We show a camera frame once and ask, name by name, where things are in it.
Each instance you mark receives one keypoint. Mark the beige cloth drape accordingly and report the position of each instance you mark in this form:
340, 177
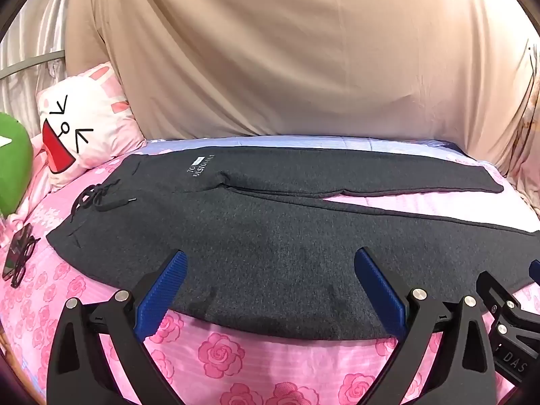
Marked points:
274, 50

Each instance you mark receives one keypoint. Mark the dark grey pants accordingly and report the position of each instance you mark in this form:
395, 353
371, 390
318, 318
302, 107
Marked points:
274, 240

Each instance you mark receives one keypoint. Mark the white striped curtain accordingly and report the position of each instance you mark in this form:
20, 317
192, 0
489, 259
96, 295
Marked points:
38, 29

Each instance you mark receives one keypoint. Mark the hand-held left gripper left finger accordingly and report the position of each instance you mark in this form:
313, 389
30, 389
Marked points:
162, 291

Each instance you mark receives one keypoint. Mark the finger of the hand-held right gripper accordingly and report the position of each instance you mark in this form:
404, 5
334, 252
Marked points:
535, 271
495, 289

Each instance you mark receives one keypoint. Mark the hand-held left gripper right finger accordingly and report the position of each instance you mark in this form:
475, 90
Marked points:
379, 291

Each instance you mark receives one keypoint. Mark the pink floral bedsheet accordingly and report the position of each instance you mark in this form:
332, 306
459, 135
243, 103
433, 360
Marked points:
253, 367

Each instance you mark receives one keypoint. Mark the black eyeglasses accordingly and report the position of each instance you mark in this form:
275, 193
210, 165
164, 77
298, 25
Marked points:
21, 242

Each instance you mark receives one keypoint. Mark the white rabbit face pillow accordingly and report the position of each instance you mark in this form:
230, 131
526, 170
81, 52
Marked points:
93, 122

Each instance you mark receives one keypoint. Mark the metal bed rail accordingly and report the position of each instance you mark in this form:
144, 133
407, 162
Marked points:
25, 66

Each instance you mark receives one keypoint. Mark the green plush toy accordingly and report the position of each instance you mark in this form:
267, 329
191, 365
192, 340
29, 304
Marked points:
12, 168

